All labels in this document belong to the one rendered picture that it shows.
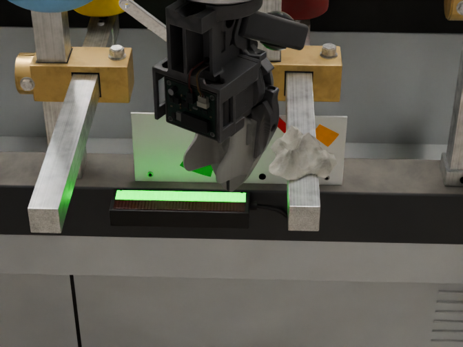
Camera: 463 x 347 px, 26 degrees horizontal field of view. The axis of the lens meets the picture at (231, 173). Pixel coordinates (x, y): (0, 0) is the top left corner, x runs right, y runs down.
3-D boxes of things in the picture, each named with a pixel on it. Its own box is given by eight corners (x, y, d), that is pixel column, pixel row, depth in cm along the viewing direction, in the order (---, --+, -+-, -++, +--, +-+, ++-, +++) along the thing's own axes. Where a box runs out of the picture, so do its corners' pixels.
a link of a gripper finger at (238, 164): (200, 213, 93) (198, 129, 87) (237, 182, 97) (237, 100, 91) (228, 225, 91) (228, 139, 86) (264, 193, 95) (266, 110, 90)
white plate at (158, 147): (342, 186, 125) (347, 118, 120) (134, 182, 126) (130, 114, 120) (342, 184, 126) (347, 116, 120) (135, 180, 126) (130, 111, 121)
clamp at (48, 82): (129, 106, 119) (126, 69, 116) (16, 104, 120) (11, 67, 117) (135, 80, 124) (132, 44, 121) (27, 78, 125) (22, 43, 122)
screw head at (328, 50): (337, 59, 117) (338, 50, 116) (320, 58, 117) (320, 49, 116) (337, 51, 119) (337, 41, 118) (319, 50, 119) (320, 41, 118)
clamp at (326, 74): (340, 102, 119) (342, 65, 116) (226, 100, 119) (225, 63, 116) (337, 79, 123) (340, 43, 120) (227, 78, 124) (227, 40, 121)
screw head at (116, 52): (125, 60, 118) (124, 51, 117) (107, 60, 118) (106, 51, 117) (127, 52, 120) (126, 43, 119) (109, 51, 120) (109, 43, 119)
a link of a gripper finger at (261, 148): (224, 149, 93) (224, 66, 88) (235, 140, 94) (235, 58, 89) (267, 164, 91) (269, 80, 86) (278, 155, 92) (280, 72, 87)
